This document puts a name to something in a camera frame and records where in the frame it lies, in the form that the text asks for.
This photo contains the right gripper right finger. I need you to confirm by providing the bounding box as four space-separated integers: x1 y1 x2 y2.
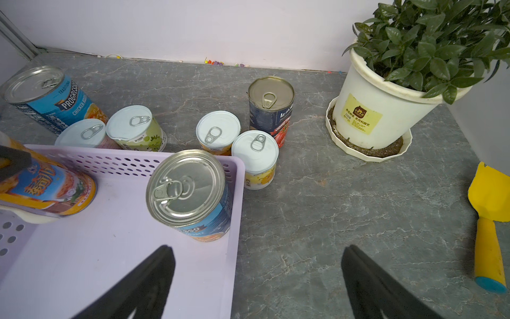
341 245 441 318

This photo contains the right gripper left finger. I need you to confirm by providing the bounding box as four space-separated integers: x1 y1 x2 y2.
74 245 176 318

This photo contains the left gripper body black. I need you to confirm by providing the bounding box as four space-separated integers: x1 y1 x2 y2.
1 146 32 182

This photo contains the tall yellow orange can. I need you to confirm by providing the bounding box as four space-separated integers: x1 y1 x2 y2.
1 132 97 224

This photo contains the blue Progresso soup can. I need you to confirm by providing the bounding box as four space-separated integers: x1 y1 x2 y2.
1 66 108 135

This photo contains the blue orange soup can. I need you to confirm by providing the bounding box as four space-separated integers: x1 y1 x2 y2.
146 150 233 242

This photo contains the dark navy tomato can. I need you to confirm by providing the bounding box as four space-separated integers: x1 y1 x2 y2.
247 77 295 148

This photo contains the lavender plastic basket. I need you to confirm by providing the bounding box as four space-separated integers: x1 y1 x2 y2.
1 145 245 318

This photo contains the small pink label can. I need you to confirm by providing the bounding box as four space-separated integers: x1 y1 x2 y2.
54 118 120 149

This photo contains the small green label can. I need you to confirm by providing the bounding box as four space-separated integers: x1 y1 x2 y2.
106 105 167 152

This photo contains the yellow toy shovel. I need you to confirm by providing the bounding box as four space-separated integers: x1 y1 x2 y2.
467 162 509 294

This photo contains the small orange label can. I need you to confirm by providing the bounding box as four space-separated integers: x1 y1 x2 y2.
195 110 241 156

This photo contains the small yellow label can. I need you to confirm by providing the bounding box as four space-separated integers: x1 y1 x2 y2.
231 130 280 190

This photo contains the potted green plant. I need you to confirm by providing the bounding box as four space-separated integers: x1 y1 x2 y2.
325 0 509 162

